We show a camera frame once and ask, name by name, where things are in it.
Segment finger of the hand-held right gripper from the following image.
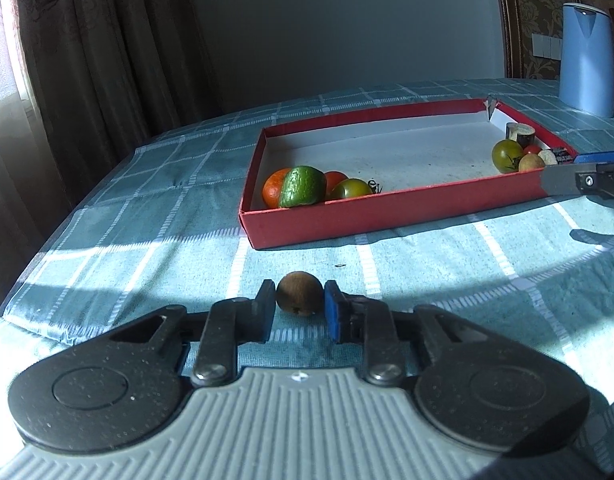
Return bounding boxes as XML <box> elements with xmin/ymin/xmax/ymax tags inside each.
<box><xmin>572</xmin><ymin>149</ymin><xmax>614</xmax><ymax>164</ymax></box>
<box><xmin>541</xmin><ymin>161</ymin><xmax>614</xmax><ymax>208</ymax></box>

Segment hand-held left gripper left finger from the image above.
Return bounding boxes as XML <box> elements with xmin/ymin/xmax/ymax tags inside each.
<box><xmin>107</xmin><ymin>280</ymin><xmax>278</xmax><ymax>389</ymax></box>

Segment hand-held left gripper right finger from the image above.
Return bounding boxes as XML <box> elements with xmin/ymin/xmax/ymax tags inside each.
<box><xmin>324</xmin><ymin>280</ymin><xmax>493</xmax><ymax>388</ymax></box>

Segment brown kiwi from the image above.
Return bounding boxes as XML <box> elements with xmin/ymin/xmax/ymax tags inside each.
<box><xmin>276</xmin><ymin>271</ymin><xmax>324</xmax><ymax>317</ymax></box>

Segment green tomato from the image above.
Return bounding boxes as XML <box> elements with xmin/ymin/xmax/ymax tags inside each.
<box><xmin>491</xmin><ymin>139</ymin><xmax>525</xmax><ymax>175</ymax></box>
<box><xmin>328</xmin><ymin>178</ymin><xmax>383</xmax><ymax>201</ymax></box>

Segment red cardboard box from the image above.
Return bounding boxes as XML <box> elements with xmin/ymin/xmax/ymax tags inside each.
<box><xmin>238</xmin><ymin>98</ymin><xmax>579</xmax><ymax>251</ymax></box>

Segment orange tomato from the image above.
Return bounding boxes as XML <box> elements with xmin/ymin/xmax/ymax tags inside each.
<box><xmin>262</xmin><ymin>168</ymin><xmax>293</xmax><ymax>209</ymax></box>

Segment green avocado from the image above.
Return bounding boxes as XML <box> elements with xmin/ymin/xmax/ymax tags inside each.
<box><xmin>279</xmin><ymin>165</ymin><xmax>325</xmax><ymax>208</ymax></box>

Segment lying dark sugarcane piece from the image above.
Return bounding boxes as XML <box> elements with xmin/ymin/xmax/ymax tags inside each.
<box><xmin>538</xmin><ymin>147</ymin><xmax>574</xmax><ymax>167</ymax></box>

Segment upright dark sugarcane piece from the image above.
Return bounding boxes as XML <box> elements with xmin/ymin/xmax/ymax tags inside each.
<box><xmin>505</xmin><ymin>122</ymin><xmax>536</xmax><ymax>144</ymax></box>

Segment blue electric kettle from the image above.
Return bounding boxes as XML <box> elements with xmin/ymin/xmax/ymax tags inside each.
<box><xmin>558</xmin><ymin>2</ymin><xmax>614</xmax><ymax>119</ymax></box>

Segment teal checked tablecloth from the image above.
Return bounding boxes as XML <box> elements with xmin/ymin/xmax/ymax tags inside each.
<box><xmin>0</xmin><ymin>77</ymin><xmax>614</xmax><ymax>480</ymax></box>

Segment brown patterned curtain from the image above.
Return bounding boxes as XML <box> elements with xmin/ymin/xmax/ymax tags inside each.
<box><xmin>0</xmin><ymin>0</ymin><xmax>223</xmax><ymax>321</ymax></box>

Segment sheer pink curtain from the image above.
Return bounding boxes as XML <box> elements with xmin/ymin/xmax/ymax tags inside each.
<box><xmin>0</xmin><ymin>0</ymin><xmax>35</xmax><ymax>116</ymax></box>

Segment white wall switch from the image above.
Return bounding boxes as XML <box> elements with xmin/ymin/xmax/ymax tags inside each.
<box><xmin>532</xmin><ymin>34</ymin><xmax>563</xmax><ymax>59</ymax></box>

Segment dark wooden frame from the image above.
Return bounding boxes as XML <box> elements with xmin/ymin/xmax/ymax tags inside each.
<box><xmin>491</xmin><ymin>0</ymin><xmax>533</xmax><ymax>80</ymax></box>

